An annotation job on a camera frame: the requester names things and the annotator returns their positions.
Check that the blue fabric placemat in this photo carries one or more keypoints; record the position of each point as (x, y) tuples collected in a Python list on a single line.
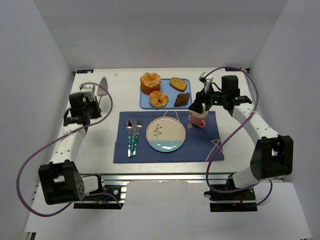
[(201, 144)]

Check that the aluminium frame rail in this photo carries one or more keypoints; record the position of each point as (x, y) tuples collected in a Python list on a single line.
[(153, 177)]

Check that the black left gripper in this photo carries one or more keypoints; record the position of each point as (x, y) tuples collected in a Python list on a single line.
[(88, 100)]

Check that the tall orange round bread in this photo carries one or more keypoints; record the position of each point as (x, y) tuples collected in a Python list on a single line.
[(150, 82)]

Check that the fork with teal handle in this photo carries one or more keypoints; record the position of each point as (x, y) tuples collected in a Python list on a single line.
[(136, 138)]

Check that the knife with teal handle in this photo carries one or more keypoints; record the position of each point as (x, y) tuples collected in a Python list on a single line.
[(133, 134)]

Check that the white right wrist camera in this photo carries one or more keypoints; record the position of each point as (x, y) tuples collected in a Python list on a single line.
[(206, 79)]

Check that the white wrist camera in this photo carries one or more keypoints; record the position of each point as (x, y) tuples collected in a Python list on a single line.
[(206, 79), (88, 90)]

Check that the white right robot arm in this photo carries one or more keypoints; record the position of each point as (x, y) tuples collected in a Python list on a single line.
[(273, 153)]

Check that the white and blue plate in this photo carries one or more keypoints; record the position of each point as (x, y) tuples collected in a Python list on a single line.
[(165, 134)]

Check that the spatula with wooden handle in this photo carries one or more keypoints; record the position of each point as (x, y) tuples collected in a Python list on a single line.
[(102, 90)]

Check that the pink mug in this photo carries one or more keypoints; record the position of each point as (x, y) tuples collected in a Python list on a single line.
[(198, 119)]

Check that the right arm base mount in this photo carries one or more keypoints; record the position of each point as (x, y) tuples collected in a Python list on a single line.
[(225, 198)]

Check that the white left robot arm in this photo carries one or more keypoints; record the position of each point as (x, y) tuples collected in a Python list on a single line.
[(60, 179)]

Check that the light blue tray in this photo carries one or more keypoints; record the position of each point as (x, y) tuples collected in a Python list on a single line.
[(172, 93)]

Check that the spoon with teal handle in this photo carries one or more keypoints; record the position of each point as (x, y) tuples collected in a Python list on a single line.
[(129, 127)]

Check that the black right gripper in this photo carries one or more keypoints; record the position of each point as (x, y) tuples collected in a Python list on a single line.
[(202, 99)]

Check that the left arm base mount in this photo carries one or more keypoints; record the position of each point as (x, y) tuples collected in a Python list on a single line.
[(116, 189)]

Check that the sliced loaf bread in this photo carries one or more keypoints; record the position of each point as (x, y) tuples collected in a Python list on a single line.
[(178, 84)]

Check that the chocolate croissant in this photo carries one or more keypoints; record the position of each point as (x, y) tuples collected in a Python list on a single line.
[(182, 99)]

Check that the orange ring bun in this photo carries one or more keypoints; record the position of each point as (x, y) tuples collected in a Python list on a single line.
[(158, 99)]

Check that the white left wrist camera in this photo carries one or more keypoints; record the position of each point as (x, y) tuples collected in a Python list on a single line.
[(88, 90)]

